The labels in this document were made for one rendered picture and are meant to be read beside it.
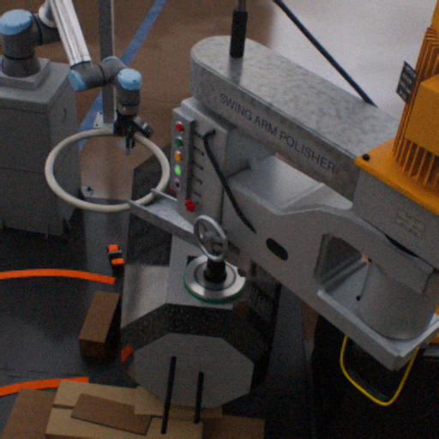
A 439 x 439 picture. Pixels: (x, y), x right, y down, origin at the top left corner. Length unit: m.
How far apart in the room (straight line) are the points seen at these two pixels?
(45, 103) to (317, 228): 1.86
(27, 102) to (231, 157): 1.60
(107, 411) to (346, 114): 1.57
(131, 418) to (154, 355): 0.39
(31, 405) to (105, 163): 1.86
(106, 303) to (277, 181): 1.51
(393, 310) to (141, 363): 1.07
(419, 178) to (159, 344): 1.22
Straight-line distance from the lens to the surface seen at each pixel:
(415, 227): 1.43
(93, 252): 3.59
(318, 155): 1.55
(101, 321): 3.10
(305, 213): 1.68
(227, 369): 2.38
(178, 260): 2.41
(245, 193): 1.83
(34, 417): 2.84
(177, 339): 2.27
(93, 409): 2.70
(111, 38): 4.27
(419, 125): 1.27
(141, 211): 2.43
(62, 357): 3.14
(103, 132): 2.82
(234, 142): 1.82
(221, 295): 2.26
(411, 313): 1.65
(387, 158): 1.46
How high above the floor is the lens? 2.49
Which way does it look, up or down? 40 degrees down
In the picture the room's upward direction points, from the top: 5 degrees clockwise
